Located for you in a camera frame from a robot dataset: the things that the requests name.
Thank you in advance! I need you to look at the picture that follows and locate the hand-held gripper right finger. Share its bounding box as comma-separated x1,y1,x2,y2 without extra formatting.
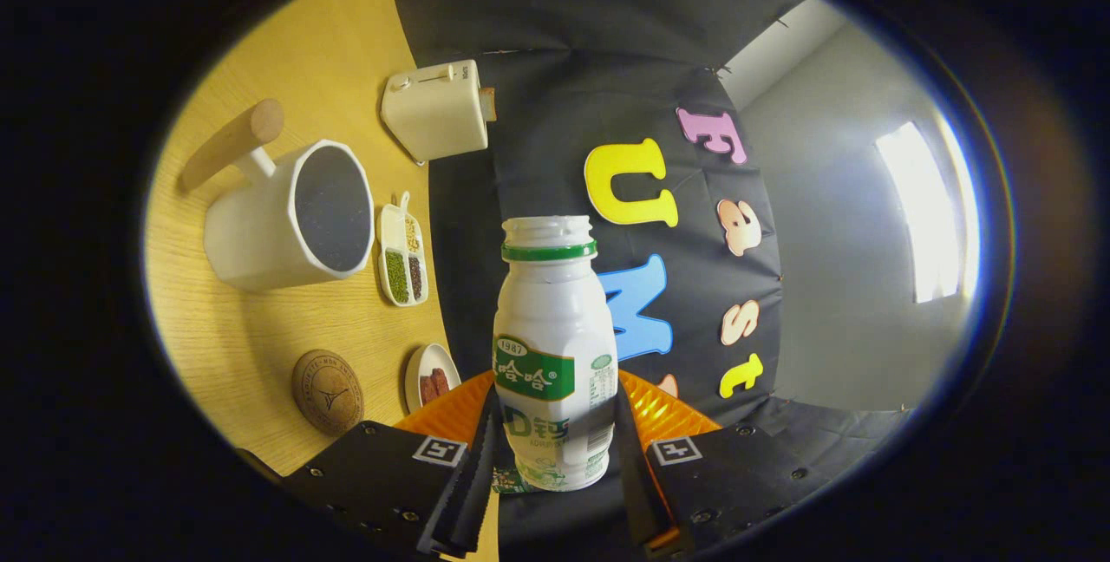
614,369,833,556

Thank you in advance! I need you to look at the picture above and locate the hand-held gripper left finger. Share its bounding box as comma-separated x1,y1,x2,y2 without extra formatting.
282,371,500,559

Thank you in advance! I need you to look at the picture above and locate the round cork coaster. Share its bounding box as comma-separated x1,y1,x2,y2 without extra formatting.
291,349,365,436

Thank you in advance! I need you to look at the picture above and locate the white juice bottle green label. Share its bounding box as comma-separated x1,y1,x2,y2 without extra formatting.
492,215,620,493

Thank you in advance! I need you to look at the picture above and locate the white cup wooden handle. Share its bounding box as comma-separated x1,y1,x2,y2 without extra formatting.
180,98,375,292

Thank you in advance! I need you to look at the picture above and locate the white round plate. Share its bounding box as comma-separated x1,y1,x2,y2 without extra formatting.
404,343,462,414

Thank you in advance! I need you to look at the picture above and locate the wooden table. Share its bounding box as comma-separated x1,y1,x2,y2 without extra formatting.
143,0,500,562

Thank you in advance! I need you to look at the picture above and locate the white divided dish with beans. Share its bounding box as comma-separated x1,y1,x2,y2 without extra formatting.
378,191,429,308

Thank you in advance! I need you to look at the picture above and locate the bright ceiling light panel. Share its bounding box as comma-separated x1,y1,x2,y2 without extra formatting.
874,120,981,304

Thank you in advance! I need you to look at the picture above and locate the cream toaster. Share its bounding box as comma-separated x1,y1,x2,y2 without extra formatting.
380,59,498,166

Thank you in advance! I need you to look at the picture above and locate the black backdrop cloth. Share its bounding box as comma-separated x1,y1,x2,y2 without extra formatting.
390,0,911,546

